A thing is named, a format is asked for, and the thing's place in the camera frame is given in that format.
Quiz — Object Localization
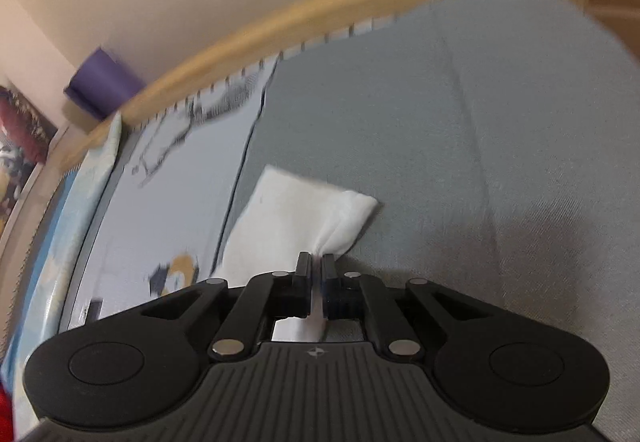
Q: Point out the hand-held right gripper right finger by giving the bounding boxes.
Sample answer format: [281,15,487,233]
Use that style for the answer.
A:
[321,254,540,364]

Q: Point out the white shirt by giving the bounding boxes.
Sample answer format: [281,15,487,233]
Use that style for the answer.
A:
[212,165,379,343]

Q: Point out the printed blanket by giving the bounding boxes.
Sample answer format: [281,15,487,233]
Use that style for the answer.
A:
[0,56,279,395]

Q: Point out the purple box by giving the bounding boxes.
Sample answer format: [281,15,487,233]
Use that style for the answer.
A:
[63,46,147,121]

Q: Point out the grey bed sheet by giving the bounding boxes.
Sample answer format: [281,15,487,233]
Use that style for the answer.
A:
[215,0,640,355]

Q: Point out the red cloth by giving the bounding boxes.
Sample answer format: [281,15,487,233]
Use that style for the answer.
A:
[0,384,19,442]

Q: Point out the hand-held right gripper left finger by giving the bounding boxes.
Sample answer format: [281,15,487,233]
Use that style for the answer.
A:
[101,251,313,364]

